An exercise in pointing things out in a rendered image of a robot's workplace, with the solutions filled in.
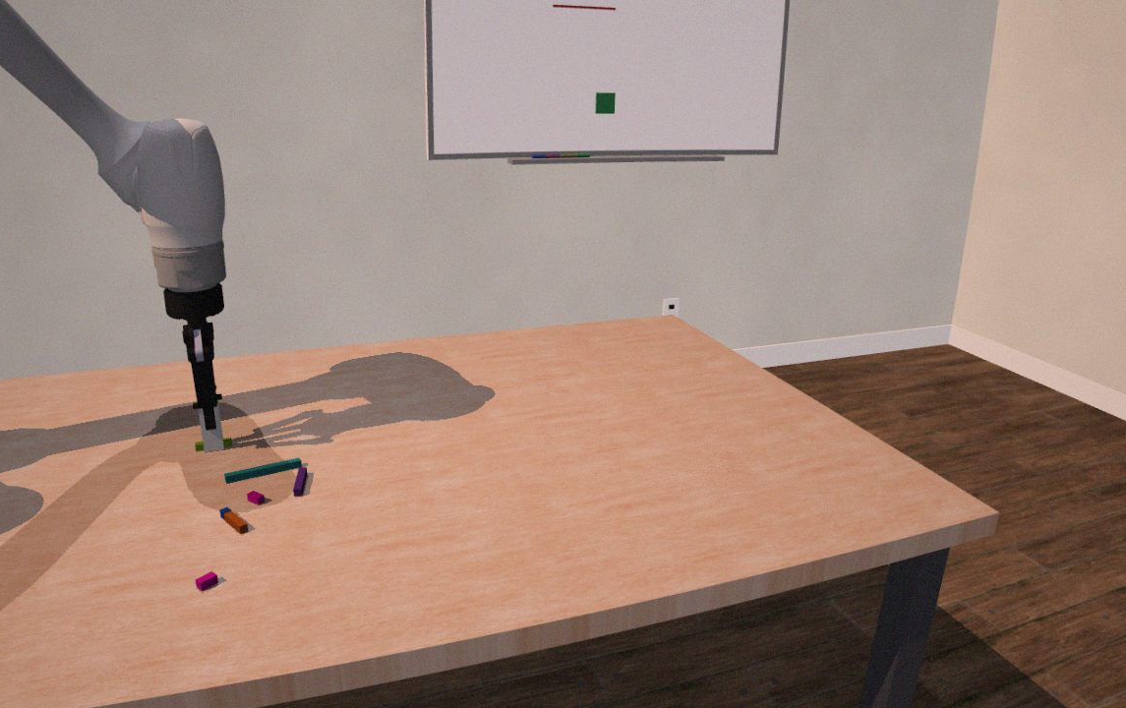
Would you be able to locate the turquoise rod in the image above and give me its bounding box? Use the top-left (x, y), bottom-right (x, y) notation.
top-left (224, 457), bottom-right (302, 484)

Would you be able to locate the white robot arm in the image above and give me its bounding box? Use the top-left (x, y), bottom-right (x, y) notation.
top-left (0, 0), bottom-right (226, 292)

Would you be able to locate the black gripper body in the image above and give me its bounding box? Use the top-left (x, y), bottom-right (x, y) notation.
top-left (163, 283), bottom-right (224, 348)

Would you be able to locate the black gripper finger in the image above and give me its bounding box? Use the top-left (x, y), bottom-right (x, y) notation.
top-left (184, 322), bottom-right (222, 400)
top-left (182, 328), bottom-right (224, 452)

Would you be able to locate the orange rod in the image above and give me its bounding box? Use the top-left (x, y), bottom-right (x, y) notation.
top-left (224, 511), bottom-right (248, 534)

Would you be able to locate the lime green rod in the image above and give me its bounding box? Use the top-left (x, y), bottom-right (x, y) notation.
top-left (195, 438), bottom-right (232, 451)

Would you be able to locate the purple rod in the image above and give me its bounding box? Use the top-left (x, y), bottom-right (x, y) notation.
top-left (293, 467), bottom-right (307, 498)

